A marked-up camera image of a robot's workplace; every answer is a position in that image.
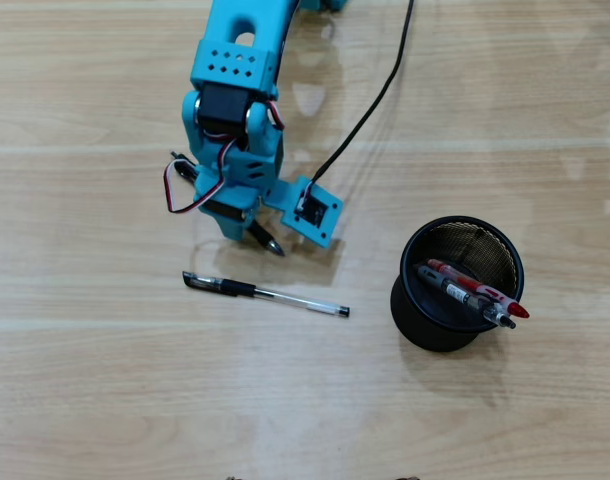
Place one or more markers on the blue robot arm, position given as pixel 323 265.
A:
pixel 230 60

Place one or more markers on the red retractable pen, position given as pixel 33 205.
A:
pixel 465 280

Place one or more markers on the clear gel pen black cap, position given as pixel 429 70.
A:
pixel 237 288

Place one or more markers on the black mesh pen holder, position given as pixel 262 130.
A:
pixel 430 335

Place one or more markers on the grey grip clear retractable pen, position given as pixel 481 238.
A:
pixel 455 292

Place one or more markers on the black retractable pen chrome tip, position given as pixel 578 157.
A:
pixel 270 242

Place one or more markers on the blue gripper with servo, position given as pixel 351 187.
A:
pixel 228 216

